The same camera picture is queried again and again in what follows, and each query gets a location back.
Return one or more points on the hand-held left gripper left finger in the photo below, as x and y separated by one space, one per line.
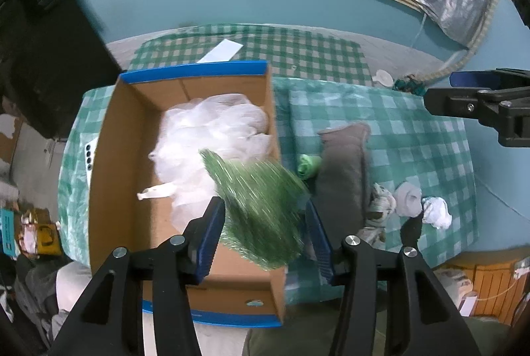
209 240

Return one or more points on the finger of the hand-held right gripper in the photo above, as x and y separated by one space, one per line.
455 103
472 78

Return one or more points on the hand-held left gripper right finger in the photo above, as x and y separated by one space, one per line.
321 244

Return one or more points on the pale patterned cloth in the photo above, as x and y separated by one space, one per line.
379 211

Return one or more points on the pale sock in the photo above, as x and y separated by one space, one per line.
408 198

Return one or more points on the blue-sided cardboard box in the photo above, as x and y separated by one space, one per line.
124 157

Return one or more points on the light green checked tablecloth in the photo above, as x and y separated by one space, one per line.
414 132

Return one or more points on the grey towel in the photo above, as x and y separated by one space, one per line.
343 174

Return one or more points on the small green cloth ball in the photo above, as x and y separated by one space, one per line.
308 166

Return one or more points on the person's olive trousers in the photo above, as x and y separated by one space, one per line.
298 331

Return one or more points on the crumpled clear plastic bags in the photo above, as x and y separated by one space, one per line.
207 132

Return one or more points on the white crumpled cloth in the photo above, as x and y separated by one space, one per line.
437 213

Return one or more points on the dark green checked cloth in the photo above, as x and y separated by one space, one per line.
298 49

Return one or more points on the yellow packet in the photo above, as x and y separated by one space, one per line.
39 234

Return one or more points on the grey clothes heap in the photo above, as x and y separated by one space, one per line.
33 298

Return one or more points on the white paper sheet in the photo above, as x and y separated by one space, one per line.
221 51

